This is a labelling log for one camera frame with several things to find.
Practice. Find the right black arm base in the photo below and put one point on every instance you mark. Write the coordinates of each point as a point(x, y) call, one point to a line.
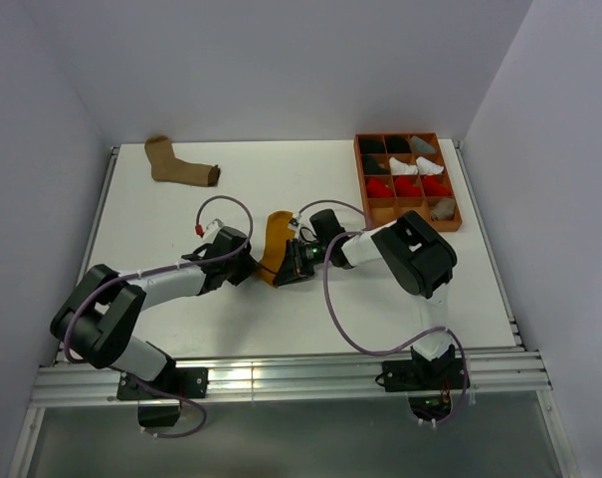
point(428, 384)

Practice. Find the tan sock with red cuff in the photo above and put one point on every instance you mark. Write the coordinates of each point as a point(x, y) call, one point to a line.
point(443, 210)

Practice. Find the brown sock on table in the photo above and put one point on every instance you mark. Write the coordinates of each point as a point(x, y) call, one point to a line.
point(166, 167)

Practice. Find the red rolled sock right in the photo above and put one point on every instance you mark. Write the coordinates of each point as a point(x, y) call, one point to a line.
point(435, 187)

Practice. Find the white rolled sock middle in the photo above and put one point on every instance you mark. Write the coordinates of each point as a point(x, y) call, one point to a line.
point(398, 167)

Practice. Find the black rolled sock back-left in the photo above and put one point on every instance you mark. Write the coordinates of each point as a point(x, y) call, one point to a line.
point(368, 145)

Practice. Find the red rolled sock left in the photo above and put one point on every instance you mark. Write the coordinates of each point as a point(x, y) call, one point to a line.
point(377, 189)

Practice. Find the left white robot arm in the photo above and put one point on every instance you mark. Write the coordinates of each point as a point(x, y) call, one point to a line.
point(98, 318)

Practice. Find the red rolled sock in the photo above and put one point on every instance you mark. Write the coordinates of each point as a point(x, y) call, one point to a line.
point(377, 189)
point(435, 187)
point(405, 187)

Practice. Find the aluminium frame rail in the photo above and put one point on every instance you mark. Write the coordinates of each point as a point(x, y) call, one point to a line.
point(282, 379)

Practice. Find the orange compartment organizer box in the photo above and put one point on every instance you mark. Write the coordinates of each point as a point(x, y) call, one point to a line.
point(385, 210)

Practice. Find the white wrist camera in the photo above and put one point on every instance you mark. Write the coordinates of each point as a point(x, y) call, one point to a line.
point(296, 226)
point(209, 232)

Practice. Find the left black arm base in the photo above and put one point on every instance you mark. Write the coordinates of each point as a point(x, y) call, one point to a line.
point(163, 401)

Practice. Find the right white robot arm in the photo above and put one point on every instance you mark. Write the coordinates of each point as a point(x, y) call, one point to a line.
point(419, 258)

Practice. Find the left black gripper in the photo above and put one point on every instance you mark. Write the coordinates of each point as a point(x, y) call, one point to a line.
point(249, 265)

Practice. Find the black rolled sock back-middle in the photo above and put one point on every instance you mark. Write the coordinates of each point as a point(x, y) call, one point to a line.
point(397, 144)

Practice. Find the white rolled sock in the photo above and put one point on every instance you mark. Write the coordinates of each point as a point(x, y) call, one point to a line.
point(427, 167)
point(398, 167)

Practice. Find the mustard yellow striped sock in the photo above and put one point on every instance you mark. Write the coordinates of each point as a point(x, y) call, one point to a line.
point(278, 232)

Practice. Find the red rolled sock middle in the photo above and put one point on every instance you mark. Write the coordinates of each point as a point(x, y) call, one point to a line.
point(405, 187)

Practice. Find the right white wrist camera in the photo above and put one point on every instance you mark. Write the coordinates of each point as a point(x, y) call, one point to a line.
point(296, 226)

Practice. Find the black rolled sock middle-left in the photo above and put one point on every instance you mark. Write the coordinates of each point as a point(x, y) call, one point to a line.
point(372, 167)

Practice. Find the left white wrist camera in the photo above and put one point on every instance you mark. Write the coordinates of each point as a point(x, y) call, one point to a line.
point(209, 232)

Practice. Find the white rolled sock right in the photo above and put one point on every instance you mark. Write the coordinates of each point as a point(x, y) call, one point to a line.
point(427, 167)

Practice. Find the grey rolled sock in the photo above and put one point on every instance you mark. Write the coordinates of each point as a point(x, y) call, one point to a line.
point(420, 145)

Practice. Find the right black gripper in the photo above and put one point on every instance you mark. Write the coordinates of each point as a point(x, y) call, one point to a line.
point(294, 265)

